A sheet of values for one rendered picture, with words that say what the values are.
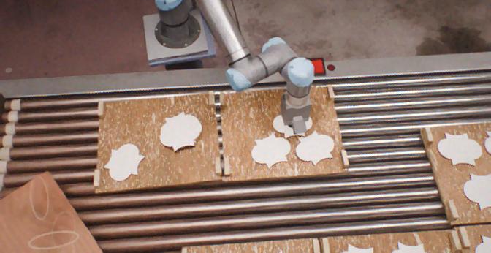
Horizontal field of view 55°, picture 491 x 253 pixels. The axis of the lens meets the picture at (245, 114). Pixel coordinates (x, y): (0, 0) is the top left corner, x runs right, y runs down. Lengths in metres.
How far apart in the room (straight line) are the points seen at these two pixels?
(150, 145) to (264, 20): 1.80
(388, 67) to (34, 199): 1.32
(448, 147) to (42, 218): 1.30
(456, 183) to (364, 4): 1.99
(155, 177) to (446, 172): 0.96
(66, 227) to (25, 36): 2.16
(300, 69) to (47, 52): 2.21
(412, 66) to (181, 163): 0.96
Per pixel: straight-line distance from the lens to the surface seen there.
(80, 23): 3.41
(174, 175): 1.57
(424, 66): 1.94
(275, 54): 1.43
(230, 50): 1.40
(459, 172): 1.71
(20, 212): 1.54
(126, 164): 1.61
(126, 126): 1.69
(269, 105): 1.69
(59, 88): 1.89
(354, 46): 3.17
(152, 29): 2.01
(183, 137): 1.60
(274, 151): 1.58
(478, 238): 1.64
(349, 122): 1.72
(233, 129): 1.63
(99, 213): 1.59
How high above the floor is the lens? 2.35
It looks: 58 degrees down
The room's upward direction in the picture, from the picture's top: straight up
